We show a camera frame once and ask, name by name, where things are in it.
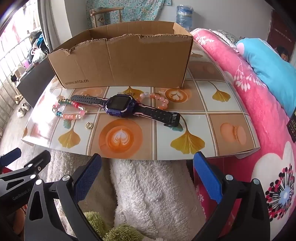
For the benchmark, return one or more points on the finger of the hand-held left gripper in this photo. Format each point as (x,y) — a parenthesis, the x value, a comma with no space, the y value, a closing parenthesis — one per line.
(39,160)
(11,155)

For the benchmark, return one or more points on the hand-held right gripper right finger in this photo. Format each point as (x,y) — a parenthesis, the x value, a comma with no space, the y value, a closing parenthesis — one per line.
(205,178)

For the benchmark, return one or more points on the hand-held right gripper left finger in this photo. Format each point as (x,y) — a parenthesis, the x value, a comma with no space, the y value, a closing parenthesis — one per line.
(87,172)

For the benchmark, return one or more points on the purple smartwatch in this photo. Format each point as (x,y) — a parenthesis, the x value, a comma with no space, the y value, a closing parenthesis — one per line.
(119,104)

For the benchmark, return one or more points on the brown cardboard box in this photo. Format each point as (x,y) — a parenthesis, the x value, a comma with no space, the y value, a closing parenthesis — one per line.
(115,62)

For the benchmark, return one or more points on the pair of white shoes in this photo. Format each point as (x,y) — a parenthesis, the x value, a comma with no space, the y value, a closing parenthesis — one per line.
(23,110)

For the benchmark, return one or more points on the pair of beige shoes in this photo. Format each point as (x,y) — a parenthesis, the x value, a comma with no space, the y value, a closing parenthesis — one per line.
(18,98)

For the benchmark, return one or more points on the leaf and coffee print tablecloth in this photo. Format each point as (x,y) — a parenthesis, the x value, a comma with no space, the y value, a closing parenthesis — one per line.
(201,104)

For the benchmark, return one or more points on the dark flat board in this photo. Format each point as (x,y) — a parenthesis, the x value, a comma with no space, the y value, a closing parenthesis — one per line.
(34,81)

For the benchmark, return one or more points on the pink floral blanket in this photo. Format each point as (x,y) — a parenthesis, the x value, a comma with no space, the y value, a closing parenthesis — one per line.
(254,111)

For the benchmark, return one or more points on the white window railing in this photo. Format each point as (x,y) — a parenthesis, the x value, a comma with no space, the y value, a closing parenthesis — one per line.
(7,69)

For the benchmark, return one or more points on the black tag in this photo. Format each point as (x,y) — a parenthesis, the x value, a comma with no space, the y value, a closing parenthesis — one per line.
(292,127)

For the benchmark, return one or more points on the pile of clothes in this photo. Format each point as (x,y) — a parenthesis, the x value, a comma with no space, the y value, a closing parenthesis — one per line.
(37,46)

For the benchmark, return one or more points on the blue pillow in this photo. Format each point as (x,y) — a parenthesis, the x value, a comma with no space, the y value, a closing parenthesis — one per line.
(266,69)

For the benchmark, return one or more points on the grey curtain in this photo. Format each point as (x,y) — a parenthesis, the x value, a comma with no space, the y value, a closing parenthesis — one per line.
(55,23)

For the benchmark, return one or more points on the grey glitter cloth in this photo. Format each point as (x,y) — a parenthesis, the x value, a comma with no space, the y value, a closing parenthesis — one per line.
(224,36)

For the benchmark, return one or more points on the wooden chair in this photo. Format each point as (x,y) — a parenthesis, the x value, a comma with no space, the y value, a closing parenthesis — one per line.
(101,14)

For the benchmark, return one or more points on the blue water jug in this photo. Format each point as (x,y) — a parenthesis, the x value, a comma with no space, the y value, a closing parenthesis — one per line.
(183,18)

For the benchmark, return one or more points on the dark red door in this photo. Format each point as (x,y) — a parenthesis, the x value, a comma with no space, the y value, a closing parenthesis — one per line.
(279,32)

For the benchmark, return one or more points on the teal floral hanging cloth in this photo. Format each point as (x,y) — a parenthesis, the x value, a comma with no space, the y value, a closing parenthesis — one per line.
(138,9)

